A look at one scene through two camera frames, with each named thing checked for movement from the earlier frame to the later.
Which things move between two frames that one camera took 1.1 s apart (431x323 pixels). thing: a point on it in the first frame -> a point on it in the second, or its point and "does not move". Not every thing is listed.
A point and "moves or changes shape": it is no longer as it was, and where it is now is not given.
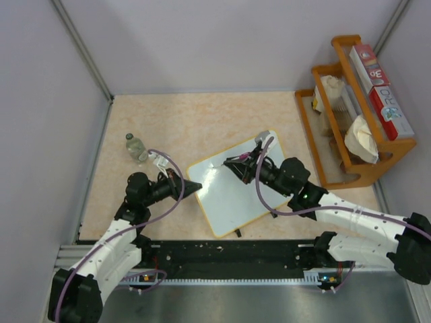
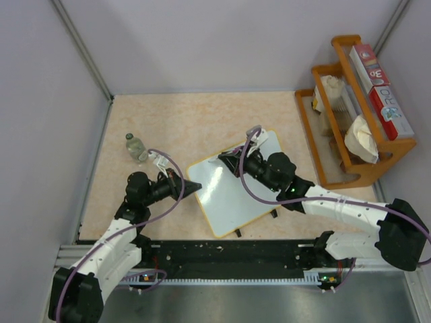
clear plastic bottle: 136,148 does not move
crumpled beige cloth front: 360,140 does not move
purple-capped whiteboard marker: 243,157 moves or changes shape
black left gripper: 177,182 does not move
